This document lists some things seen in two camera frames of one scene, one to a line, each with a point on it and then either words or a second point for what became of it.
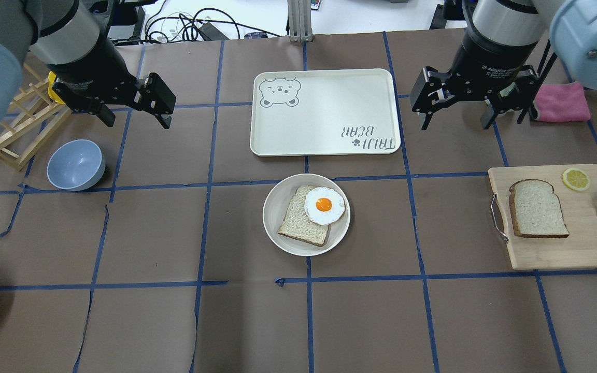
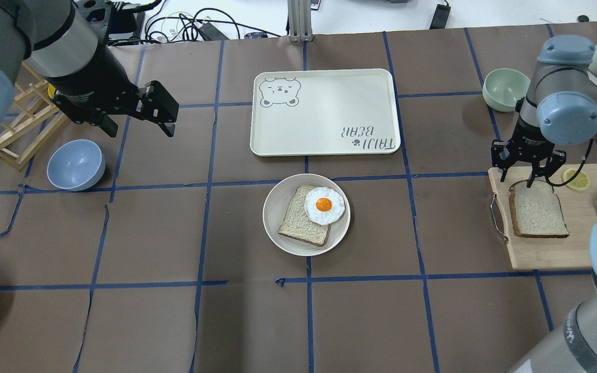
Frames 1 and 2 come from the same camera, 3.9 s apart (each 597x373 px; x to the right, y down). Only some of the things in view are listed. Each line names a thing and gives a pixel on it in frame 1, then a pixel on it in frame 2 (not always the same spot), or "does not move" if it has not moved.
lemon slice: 576,179 does not move
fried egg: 324,205 does not move
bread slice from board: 536,210 does not move
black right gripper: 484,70 → 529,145
